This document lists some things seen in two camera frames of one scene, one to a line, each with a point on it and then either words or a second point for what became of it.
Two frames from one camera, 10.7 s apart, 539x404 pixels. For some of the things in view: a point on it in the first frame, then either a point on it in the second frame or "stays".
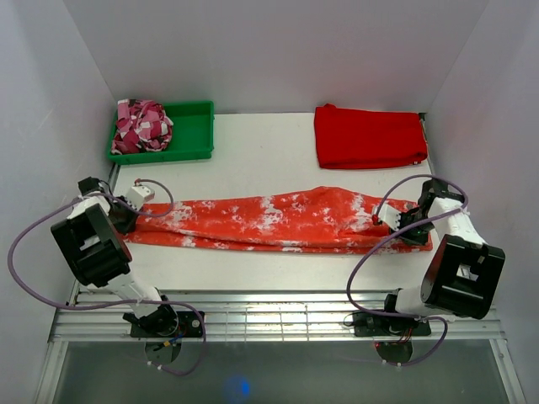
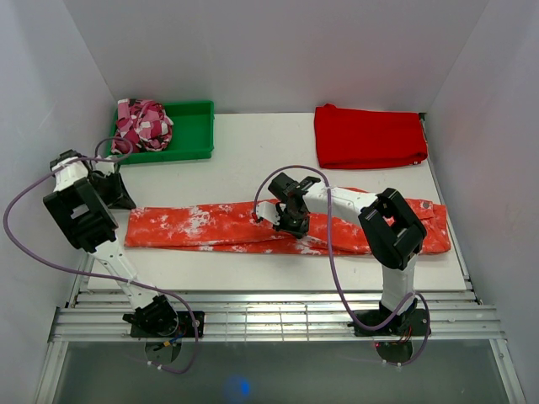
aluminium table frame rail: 98,317 stays
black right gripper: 418,240 to 297,233
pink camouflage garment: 141,126 stays
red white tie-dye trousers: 315,220 stays
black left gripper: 129,225 to 120,197
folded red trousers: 358,138 stays
